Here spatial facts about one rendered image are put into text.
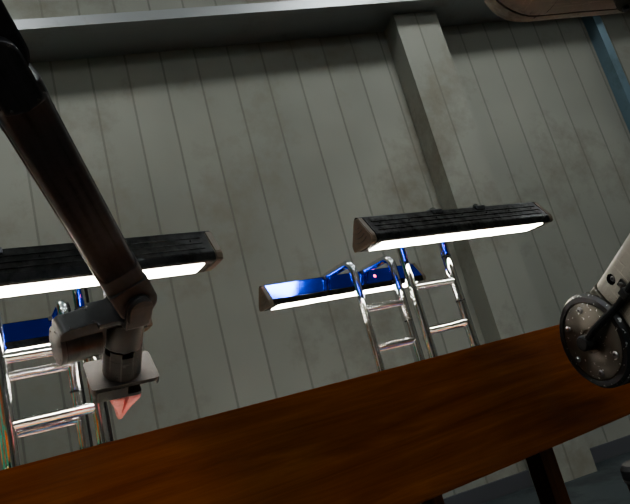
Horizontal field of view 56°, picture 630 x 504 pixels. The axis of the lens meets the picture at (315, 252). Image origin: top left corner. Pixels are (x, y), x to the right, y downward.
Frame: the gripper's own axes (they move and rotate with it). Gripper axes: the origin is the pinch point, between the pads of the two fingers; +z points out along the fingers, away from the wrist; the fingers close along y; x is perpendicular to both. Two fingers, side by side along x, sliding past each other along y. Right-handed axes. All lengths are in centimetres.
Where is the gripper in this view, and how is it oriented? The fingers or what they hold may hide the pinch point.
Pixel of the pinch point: (119, 412)
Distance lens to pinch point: 104.2
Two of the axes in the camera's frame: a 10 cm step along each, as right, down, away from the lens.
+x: 5.0, 5.1, -7.0
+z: -2.0, 8.6, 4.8
